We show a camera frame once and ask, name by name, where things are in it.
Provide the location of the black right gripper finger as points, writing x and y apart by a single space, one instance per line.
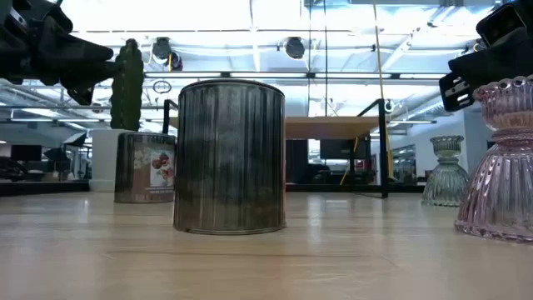
483 62

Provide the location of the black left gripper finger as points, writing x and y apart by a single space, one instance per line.
96 73
96 54

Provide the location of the glass jar with silver lid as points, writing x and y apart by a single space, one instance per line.
137 175

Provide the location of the metal candle tin orange label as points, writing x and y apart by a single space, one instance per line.
229 166

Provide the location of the green cactus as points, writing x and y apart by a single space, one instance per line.
127 100

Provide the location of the black studio light shade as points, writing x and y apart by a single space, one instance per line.
76 139
56 154

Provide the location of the white hexagonal plant pot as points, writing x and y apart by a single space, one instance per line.
102 162

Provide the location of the black background monitor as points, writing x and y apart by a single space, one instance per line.
341 149
26 153

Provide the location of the wooden shelf riser black legs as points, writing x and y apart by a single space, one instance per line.
333 127

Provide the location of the black background cabinet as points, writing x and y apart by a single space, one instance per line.
296 162

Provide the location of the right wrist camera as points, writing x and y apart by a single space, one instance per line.
499 25

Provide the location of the black metal table frame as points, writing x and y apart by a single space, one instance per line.
41 188

